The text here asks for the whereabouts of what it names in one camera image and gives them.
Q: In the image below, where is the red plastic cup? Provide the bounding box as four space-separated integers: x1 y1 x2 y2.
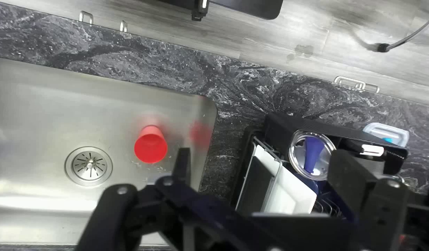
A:
134 125 169 164

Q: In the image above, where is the light blue container lid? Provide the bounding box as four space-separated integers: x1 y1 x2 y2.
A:
364 122 410 147

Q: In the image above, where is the round metal sink drain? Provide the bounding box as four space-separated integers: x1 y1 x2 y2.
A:
64 146 113 186

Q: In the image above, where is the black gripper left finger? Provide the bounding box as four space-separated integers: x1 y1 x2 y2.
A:
173 147 191 182

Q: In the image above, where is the black cable on floor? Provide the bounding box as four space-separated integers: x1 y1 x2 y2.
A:
336 12 429 54

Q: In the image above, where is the stainless steel sink basin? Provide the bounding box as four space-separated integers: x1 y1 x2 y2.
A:
0 58 216 237

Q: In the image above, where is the clear glass with blue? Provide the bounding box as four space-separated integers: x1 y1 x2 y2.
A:
287 129 336 181

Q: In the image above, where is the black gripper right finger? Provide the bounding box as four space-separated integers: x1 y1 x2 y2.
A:
328 150 378 220

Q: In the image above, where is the black dish drying rack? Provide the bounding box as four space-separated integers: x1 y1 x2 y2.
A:
232 114 409 217

